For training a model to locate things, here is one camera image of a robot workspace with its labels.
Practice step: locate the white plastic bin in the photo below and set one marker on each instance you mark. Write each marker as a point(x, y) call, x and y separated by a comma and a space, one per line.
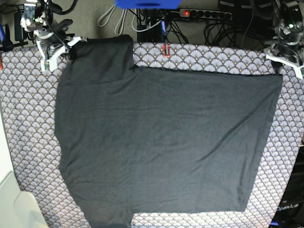
point(18, 209)

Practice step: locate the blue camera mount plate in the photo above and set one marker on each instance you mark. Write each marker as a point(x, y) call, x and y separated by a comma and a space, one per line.
point(148, 4)

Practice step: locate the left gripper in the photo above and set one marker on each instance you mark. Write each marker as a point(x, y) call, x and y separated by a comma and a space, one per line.
point(287, 47)

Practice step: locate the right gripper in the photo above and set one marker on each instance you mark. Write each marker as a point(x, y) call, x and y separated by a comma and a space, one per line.
point(53, 42)

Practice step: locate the black power adapter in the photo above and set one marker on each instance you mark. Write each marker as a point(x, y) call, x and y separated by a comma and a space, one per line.
point(19, 23)

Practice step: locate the blue clamp handle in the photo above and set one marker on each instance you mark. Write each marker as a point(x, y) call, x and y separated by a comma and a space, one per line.
point(163, 27)

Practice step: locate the black OpenArm box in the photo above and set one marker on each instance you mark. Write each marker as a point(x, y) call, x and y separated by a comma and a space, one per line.
point(290, 212)

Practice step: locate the red and black clamp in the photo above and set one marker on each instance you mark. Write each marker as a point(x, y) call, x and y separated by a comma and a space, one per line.
point(166, 50)

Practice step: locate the black power strip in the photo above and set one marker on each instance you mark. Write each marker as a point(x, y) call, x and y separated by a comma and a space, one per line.
point(204, 14)

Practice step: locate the dark grey T-shirt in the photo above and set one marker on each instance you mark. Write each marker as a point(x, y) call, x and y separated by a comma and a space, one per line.
point(152, 140)

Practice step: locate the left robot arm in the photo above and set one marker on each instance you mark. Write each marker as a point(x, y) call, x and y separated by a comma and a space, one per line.
point(287, 11)

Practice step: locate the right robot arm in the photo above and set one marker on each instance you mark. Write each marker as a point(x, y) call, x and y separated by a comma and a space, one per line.
point(46, 9)

